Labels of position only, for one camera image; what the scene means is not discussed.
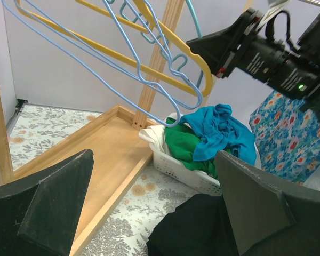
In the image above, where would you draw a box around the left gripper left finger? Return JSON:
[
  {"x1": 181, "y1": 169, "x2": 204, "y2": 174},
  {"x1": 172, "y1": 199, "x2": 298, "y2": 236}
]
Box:
[{"x1": 0, "y1": 149, "x2": 94, "y2": 255}]

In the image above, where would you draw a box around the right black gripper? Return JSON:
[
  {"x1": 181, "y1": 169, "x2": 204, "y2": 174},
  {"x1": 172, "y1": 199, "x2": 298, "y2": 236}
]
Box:
[{"x1": 186, "y1": 10, "x2": 320, "y2": 100}]

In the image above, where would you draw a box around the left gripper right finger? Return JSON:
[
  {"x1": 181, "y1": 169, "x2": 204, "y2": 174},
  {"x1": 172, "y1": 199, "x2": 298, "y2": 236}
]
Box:
[{"x1": 215, "y1": 151, "x2": 320, "y2": 255}]

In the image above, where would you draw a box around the teal plastic hanger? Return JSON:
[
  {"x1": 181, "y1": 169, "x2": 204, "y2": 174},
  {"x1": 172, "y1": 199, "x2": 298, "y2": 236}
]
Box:
[{"x1": 119, "y1": 1, "x2": 203, "y2": 72}]

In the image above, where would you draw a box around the black t shirt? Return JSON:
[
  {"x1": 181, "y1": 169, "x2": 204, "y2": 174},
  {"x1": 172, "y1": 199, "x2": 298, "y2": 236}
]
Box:
[{"x1": 147, "y1": 194, "x2": 239, "y2": 256}]

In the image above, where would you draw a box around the light blue wire hanger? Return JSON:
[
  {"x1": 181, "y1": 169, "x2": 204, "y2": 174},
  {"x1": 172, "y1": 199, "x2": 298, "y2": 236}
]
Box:
[
  {"x1": 101, "y1": 0, "x2": 203, "y2": 110},
  {"x1": 15, "y1": 1, "x2": 212, "y2": 110},
  {"x1": 0, "y1": 0, "x2": 181, "y2": 127}
]

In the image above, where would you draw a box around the teal t shirt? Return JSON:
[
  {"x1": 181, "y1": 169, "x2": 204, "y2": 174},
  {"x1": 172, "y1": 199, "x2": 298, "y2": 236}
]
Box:
[{"x1": 179, "y1": 104, "x2": 257, "y2": 165}]

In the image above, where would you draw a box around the bright green t shirt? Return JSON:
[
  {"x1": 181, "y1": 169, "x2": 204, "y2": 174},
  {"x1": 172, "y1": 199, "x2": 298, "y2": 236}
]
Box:
[{"x1": 165, "y1": 123, "x2": 234, "y2": 179}]

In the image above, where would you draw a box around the white t shirt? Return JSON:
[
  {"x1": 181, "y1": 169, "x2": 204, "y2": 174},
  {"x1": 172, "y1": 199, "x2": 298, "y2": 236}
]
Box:
[{"x1": 139, "y1": 124, "x2": 171, "y2": 155}]

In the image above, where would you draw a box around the blue floral garment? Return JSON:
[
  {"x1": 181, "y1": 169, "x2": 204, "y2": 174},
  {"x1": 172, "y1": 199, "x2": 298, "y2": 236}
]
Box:
[{"x1": 249, "y1": 91, "x2": 320, "y2": 185}]

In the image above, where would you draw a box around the floral patterned table mat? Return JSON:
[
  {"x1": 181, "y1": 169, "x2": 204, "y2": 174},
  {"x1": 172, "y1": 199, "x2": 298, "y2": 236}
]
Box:
[{"x1": 6, "y1": 103, "x2": 225, "y2": 256}]

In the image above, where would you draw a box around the white plastic laundry basket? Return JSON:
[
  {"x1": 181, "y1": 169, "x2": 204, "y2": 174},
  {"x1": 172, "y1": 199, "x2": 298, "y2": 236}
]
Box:
[{"x1": 149, "y1": 111, "x2": 262, "y2": 197}]

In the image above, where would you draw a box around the wooden clothes rack left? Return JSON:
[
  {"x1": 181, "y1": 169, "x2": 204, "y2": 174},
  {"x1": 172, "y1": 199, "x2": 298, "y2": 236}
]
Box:
[{"x1": 0, "y1": 0, "x2": 254, "y2": 256}]

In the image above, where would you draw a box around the metal hanging rod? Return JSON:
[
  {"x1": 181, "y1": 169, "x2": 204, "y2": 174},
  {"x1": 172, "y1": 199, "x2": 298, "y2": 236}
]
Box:
[{"x1": 300, "y1": 0, "x2": 320, "y2": 7}]

